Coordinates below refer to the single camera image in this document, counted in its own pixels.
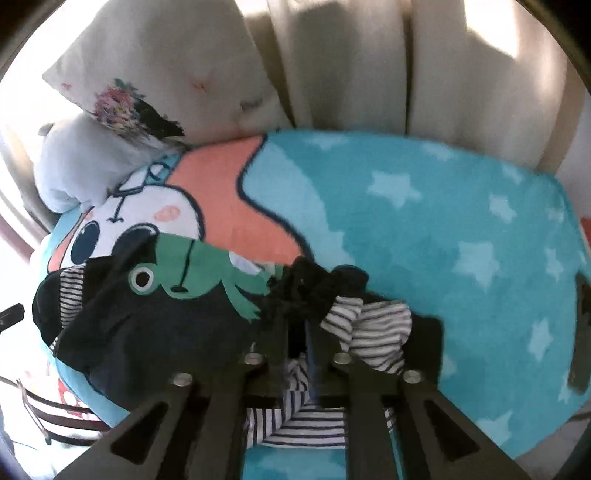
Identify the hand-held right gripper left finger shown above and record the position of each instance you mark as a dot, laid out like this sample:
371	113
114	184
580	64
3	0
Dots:
280	344

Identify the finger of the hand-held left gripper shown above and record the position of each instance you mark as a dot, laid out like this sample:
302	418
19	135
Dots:
10	317

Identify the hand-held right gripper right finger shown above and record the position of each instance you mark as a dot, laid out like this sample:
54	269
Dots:
319	365

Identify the navy frog print shirt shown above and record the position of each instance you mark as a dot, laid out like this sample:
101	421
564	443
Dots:
152	323

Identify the pale blue plush toy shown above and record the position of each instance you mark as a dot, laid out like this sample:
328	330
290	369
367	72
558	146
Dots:
78	157

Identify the teal star cartoon printed blanket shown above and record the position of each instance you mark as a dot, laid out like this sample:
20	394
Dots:
438	230

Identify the beige curtain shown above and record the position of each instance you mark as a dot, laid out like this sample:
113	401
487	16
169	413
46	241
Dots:
351	60

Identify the white floral pillow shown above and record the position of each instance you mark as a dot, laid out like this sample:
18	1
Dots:
184	60

